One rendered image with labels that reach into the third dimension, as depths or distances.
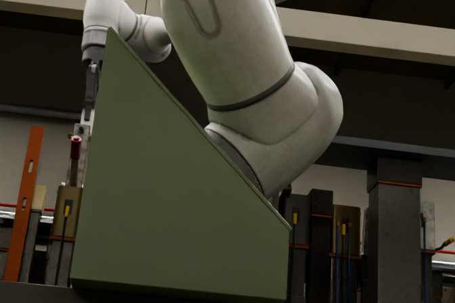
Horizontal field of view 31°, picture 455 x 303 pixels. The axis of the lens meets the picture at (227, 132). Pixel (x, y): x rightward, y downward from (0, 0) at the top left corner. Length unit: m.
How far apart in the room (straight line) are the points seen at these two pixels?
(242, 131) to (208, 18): 0.19
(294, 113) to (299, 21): 4.47
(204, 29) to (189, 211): 0.27
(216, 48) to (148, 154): 0.20
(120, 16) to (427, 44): 3.90
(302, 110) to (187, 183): 0.27
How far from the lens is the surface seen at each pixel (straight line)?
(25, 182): 1.91
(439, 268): 2.12
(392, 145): 1.77
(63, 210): 1.84
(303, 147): 1.29
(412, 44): 5.86
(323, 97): 1.31
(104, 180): 1.09
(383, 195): 1.76
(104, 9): 2.21
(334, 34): 5.74
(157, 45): 2.28
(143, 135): 1.12
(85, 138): 1.93
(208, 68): 1.21
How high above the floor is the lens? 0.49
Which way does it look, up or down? 23 degrees up
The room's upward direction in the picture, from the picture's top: 5 degrees clockwise
